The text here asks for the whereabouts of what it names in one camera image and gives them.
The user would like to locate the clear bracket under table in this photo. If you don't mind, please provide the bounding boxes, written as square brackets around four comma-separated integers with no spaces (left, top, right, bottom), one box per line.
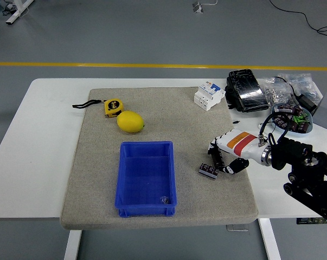
[226,224,249,232]

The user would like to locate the dark cylindrical battery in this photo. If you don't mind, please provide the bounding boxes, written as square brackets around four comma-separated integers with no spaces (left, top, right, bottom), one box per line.
[198,162,220,179]

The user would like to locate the black floor cable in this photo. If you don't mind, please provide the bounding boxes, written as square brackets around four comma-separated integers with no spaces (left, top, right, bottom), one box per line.
[268,0,327,41]

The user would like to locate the blue plastic box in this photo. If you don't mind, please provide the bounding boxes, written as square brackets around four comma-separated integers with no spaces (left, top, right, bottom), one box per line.
[114,140,178,218]

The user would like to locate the clear bag of screws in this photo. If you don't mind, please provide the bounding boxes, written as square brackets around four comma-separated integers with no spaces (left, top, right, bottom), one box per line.
[277,72,324,100]

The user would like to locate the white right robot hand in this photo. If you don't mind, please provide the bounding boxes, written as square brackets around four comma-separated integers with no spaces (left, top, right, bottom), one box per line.
[208,129,266,176]

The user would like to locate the white table leg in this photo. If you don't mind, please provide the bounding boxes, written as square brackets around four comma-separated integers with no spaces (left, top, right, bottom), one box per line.
[63,230,82,260]
[258,218,282,260]

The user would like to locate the white background table frame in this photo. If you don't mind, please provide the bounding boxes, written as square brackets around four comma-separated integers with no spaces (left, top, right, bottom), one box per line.
[5,0,35,25]

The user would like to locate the glossy black device case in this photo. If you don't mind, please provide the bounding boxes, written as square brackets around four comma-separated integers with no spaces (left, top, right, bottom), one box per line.
[225,69,270,113]

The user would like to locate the yellow tape measure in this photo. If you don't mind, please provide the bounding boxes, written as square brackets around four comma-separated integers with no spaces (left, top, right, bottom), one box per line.
[72,99,124,119]

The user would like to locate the white circuit breaker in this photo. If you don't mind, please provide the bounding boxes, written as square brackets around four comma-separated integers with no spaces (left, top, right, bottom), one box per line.
[193,82,226,112]

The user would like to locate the grey-brown mat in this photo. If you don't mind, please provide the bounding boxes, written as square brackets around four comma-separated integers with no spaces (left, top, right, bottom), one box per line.
[59,86,259,231]

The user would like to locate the black power adapter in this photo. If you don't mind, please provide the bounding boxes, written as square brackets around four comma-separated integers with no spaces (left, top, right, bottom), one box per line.
[297,93,320,114]

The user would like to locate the clear bag of nuts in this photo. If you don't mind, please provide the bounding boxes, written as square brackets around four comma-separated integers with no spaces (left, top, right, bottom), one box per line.
[260,76,298,106]

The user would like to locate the yellow lemon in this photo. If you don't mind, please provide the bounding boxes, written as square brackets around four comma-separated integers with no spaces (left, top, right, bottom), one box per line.
[117,110,145,133]

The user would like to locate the light blue parts bowl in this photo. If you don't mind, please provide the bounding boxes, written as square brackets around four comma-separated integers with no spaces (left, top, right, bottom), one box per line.
[271,102,315,136]

